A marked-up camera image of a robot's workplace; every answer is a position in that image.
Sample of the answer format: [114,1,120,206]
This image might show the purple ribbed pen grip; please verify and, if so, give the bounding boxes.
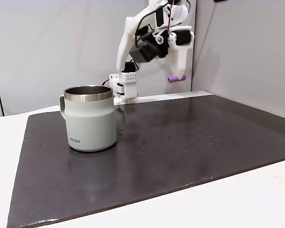
[167,74,187,85]

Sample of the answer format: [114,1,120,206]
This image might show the black rubber mat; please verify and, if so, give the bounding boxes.
[6,94,285,228]

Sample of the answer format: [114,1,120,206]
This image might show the sage green steel mug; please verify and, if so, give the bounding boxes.
[59,85,117,153]

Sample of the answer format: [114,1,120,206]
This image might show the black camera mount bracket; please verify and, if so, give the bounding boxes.
[153,29,171,59]

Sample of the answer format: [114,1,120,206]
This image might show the red white servo wires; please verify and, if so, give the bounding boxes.
[165,0,177,35]

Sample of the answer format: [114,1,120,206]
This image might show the black camera box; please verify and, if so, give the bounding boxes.
[129,40,159,64]

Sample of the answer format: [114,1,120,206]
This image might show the black camera cable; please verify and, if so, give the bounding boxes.
[133,2,166,52]

